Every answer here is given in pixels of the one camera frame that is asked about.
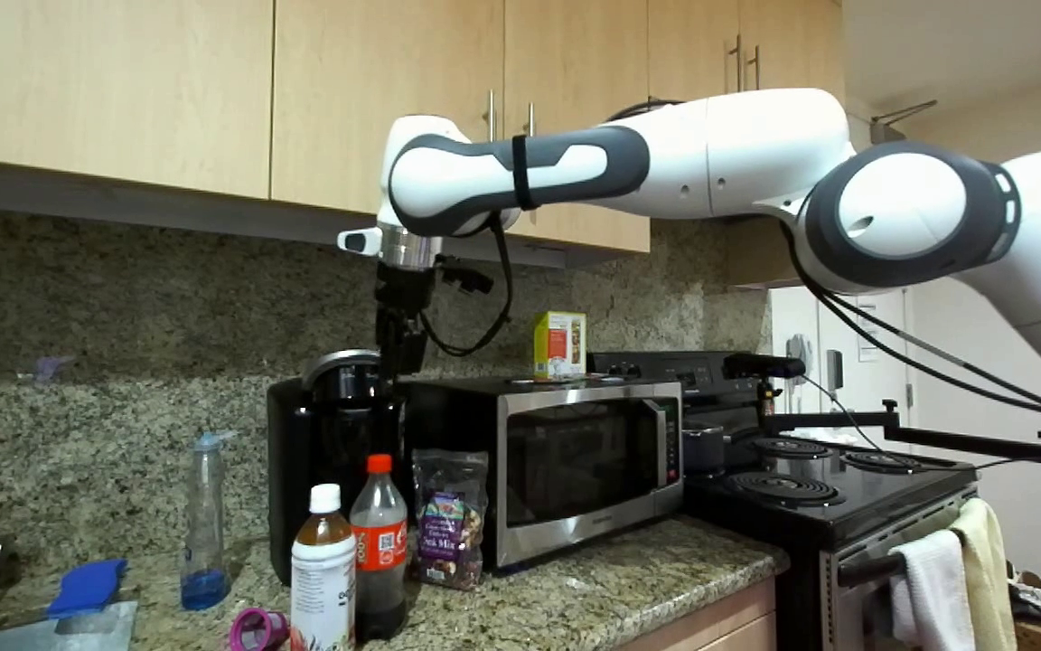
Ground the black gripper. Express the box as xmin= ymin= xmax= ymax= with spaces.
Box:
xmin=372 ymin=257 xmax=443 ymax=384

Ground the coffee machine lid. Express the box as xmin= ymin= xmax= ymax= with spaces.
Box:
xmin=305 ymin=346 xmax=386 ymax=405

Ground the black coffee machine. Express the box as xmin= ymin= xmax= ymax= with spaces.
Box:
xmin=263 ymin=374 xmax=404 ymax=590

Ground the stainless steel microwave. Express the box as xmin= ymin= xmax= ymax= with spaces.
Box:
xmin=400 ymin=374 xmax=690 ymax=577

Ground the black appliance behind microwave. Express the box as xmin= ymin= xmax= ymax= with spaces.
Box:
xmin=586 ymin=346 xmax=810 ymax=442

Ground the yellow and red box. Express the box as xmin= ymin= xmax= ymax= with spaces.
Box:
xmin=529 ymin=307 xmax=591 ymax=387

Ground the purple snack bag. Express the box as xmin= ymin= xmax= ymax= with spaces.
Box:
xmin=404 ymin=445 xmax=491 ymax=595

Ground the cola bottle red cap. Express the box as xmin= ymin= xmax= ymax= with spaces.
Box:
xmin=349 ymin=452 xmax=412 ymax=645

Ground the white label bottle white cap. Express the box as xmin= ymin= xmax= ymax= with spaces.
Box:
xmin=287 ymin=483 xmax=361 ymax=651

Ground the clear spray bottle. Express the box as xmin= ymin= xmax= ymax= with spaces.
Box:
xmin=179 ymin=426 xmax=238 ymax=616

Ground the wide wooden cabinet door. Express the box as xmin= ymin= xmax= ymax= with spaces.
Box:
xmin=0 ymin=0 xmax=274 ymax=202

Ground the blue sponge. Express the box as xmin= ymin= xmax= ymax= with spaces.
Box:
xmin=44 ymin=552 xmax=129 ymax=625

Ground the narrow wooden cabinet door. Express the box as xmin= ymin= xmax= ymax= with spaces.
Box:
xmin=647 ymin=0 xmax=750 ymax=108
xmin=741 ymin=0 xmax=846 ymax=100

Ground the clear plastic container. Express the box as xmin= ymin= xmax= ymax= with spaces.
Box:
xmin=0 ymin=602 xmax=141 ymax=651

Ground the black electric stove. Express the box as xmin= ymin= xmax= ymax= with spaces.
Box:
xmin=682 ymin=424 xmax=985 ymax=651

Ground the white towel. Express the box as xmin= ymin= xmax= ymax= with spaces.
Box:
xmin=886 ymin=527 xmax=980 ymax=651

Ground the yellow towel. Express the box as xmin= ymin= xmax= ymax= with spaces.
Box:
xmin=951 ymin=495 xmax=1022 ymax=651

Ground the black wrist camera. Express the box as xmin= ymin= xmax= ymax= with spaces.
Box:
xmin=432 ymin=257 xmax=496 ymax=296

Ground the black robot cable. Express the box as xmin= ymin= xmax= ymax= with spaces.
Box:
xmin=415 ymin=210 xmax=1041 ymax=426

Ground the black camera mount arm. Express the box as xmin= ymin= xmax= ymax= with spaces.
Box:
xmin=756 ymin=380 xmax=1041 ymax=495

